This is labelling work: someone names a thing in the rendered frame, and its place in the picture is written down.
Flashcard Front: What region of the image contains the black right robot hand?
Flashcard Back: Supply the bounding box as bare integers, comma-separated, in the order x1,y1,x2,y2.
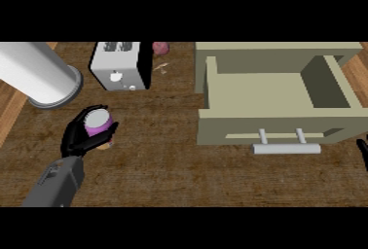
356,135,368,171

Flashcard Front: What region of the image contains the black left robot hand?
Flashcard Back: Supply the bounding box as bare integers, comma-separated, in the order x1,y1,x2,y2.
60,104,121,159

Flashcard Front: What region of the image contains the purple can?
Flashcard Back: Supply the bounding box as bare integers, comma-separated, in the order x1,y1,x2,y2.
81,108,115,138

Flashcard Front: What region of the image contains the olive green open drawer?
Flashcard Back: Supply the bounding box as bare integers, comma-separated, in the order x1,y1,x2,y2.
195,54,368,146

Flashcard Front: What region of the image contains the small tan object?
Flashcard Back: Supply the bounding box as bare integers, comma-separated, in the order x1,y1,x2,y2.
94,139,115,152

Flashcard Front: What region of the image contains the white toaster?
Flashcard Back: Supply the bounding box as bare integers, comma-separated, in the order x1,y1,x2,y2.
87,41,153,92

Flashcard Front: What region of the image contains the pale garlic piece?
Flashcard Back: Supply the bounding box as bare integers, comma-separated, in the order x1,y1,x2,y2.
152,62,170,75

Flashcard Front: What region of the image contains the red onion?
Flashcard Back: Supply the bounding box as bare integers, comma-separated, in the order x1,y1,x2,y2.
150,41,171,55

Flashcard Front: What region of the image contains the olive green cabinet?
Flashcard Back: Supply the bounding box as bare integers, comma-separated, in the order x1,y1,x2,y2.
192,41,365,95

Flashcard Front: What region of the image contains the grey drawer handle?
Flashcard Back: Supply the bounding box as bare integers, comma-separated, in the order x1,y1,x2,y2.
251,127,322,156

